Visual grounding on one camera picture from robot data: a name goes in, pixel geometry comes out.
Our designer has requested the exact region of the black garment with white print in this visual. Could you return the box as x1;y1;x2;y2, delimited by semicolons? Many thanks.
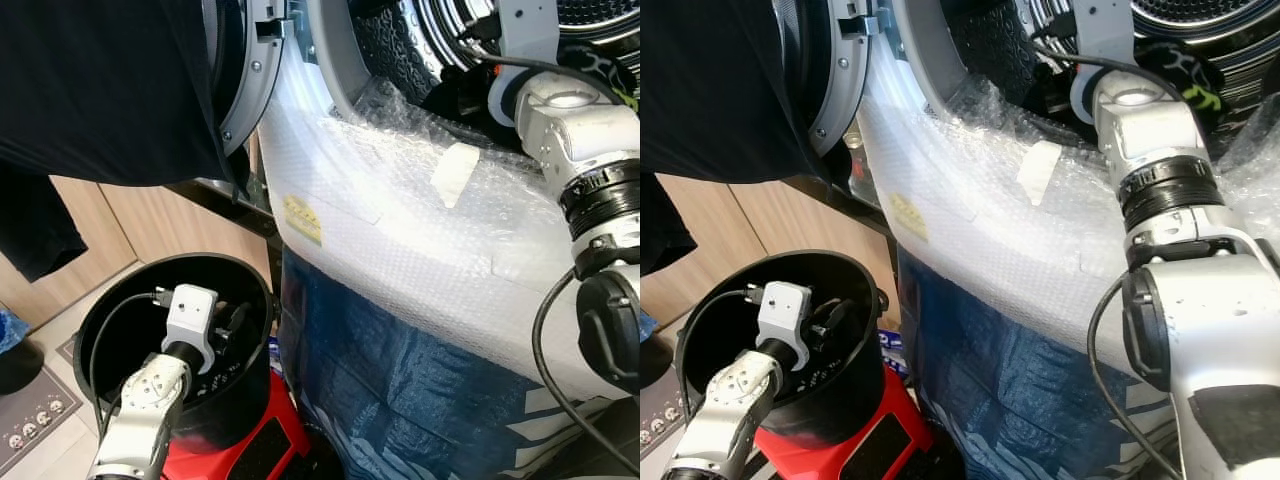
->
420;40;641;121
1010;40;1226;126

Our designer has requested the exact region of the black round laundry basket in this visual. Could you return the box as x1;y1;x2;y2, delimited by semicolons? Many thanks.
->
675;250;891;449
72;252;279;451

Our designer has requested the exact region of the red stool with black patch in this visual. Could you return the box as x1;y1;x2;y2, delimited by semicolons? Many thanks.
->
160;370;311;480
750;365;936;480

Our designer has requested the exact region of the yellow label sticker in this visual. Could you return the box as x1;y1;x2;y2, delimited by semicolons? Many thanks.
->
890;193;929;243
283;195;323;246

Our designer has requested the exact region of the grey patterned floor mat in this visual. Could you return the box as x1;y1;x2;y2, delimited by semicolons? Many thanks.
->
0;335;101;476
640;360;691;461

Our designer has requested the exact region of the clear bubble wrap sheet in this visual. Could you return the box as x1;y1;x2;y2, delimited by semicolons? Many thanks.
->
855;45;1280;391
255;45;641;401

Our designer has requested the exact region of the black bin with blue liner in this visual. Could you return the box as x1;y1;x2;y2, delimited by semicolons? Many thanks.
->
0;310;46;396

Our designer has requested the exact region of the grey washer door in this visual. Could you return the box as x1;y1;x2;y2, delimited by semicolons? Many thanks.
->
775;0;881;156
200;0;291;156

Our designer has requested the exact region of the large black hanging cloth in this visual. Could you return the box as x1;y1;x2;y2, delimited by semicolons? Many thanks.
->
0;0;251;281
640;0;851;276

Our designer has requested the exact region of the white tape piece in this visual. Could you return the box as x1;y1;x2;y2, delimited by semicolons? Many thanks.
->
1017;140;1064;208
430;142;481;209

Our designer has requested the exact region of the grey washer door gasket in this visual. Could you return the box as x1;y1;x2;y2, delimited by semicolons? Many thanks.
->
305;0;421;121
890;0;1011;116

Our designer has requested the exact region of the steel washer drum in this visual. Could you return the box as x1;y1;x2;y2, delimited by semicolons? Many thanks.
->
350;0;641;131
940;0;1280;131

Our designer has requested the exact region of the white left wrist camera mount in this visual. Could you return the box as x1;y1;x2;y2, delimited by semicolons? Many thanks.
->
755;282;813;371
163;285;219;373

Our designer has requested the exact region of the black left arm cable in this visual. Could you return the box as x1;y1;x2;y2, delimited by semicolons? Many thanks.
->
690;288;766;361
88;290;176;431

